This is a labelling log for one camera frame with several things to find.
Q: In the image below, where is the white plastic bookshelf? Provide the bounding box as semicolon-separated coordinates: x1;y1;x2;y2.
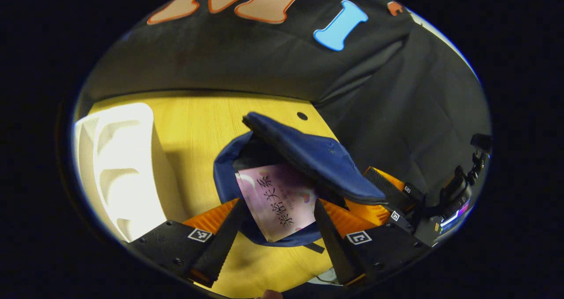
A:
74;103;188;242

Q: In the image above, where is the pink book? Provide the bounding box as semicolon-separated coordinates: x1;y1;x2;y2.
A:
235;163;319;242

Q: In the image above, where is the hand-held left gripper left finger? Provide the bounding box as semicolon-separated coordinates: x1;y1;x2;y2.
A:
128;197;249;288

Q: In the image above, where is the black backdrop cloth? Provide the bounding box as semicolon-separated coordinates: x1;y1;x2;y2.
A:
75;0;492;203

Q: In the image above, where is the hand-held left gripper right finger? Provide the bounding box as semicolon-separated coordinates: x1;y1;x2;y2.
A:
314;199;431;287

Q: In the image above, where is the blue schoolbag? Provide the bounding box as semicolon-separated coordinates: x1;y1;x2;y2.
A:
213;112;388;253

